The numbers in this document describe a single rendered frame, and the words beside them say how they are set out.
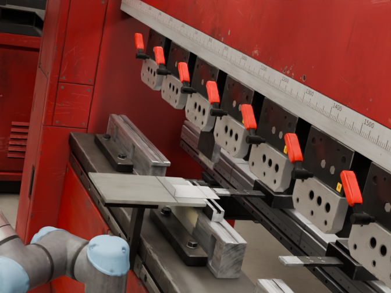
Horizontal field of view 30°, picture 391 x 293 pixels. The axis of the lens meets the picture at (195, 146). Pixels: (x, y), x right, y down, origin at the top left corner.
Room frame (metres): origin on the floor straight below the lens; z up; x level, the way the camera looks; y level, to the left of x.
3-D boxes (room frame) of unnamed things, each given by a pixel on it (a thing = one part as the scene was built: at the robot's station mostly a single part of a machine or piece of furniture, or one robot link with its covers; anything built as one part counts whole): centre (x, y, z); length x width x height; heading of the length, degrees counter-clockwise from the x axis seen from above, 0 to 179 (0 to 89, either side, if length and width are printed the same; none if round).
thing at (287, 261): (1.52, -0.35, 1.01); 0.26 x 0.12 x 0.05; 115
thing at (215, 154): (1.82, -0.03, 1.12); 0.10 x 0.02 x 0.10; 25
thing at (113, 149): (2.34, 0.27, 0.89); 0.30 x 0.05 x 0.03; 25
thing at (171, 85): (2.02, 0.06, 1.25); 0.15 x 0.09 x 0.17; 25
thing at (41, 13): (2.89, 0.75, 1.18); 0.40 x 0.24 x 0.07; 25
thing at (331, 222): (1.30, -0.27, 1.25); 0.15 x 0.09 x 0.17; 25
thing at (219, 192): (1.88, -0.19, 1.01); 0.26 x 0.12 x 0.05; 115
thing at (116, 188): (1.76, 0.10, 1.00); 0.26 x 0.18 x 0.01; 115
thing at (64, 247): (1.22, 0.21, 1.03); 0.11 x 0.11 x 0.08; 63
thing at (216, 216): (1.79, -0.05, 0.99); 0.20 x 0.03 x 0.03; 25
